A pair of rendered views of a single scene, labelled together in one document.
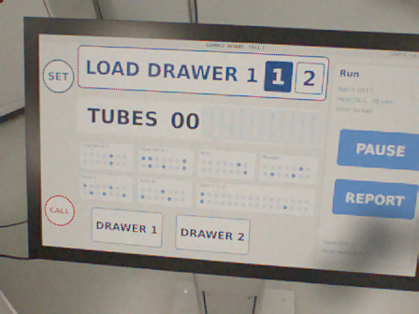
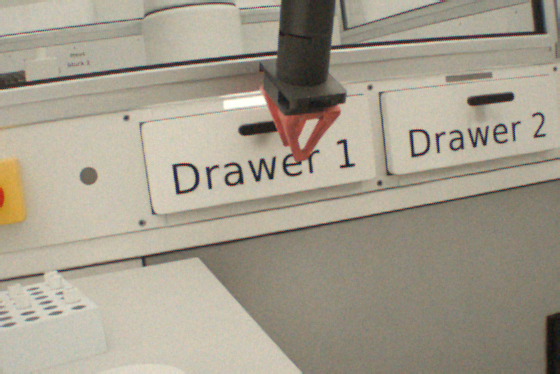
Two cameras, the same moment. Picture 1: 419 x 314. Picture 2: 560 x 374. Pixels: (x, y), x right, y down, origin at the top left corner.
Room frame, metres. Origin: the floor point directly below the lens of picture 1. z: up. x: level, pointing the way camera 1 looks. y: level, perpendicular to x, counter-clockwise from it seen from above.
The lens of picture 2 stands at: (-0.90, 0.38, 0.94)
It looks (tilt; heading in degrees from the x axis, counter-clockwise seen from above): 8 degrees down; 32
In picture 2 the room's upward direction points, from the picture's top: 7 degrees counter-clockwise
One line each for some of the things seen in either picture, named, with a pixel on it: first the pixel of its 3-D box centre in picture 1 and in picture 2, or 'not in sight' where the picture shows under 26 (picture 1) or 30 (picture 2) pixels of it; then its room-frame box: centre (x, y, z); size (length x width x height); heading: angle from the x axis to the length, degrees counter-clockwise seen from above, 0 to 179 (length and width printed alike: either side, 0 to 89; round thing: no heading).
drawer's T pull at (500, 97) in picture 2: not in sight; (486, 98); (0.00, 0.60, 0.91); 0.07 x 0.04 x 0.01; 139
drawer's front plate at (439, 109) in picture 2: not in sight; (477, 121); (0.02, 0.62, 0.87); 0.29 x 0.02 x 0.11; 139
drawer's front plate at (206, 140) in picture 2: not in sight; (263, 151); (-0.22, 0.83, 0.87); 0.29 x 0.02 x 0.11; 139
